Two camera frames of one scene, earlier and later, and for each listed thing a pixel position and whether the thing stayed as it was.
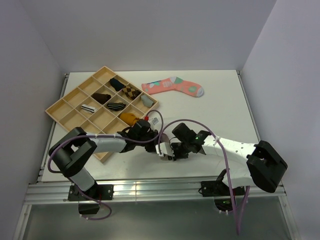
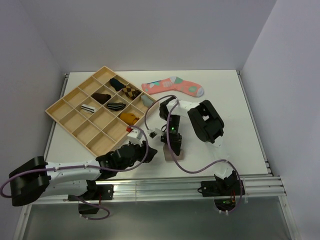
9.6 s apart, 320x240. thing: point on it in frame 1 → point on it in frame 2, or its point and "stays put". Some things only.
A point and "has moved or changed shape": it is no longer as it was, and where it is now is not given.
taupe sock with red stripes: (164, 138) has moved or changed shape
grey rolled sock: (146, 101) stays put
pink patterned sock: (172, 83) stays put
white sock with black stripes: (88, 108) stays put
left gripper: (151, 148) → (142, 149)
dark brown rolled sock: (101, 98) stays put
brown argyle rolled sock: (131, 92) stays put
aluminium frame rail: (52, 192) stays put
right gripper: (176, 156) → (176, 142)
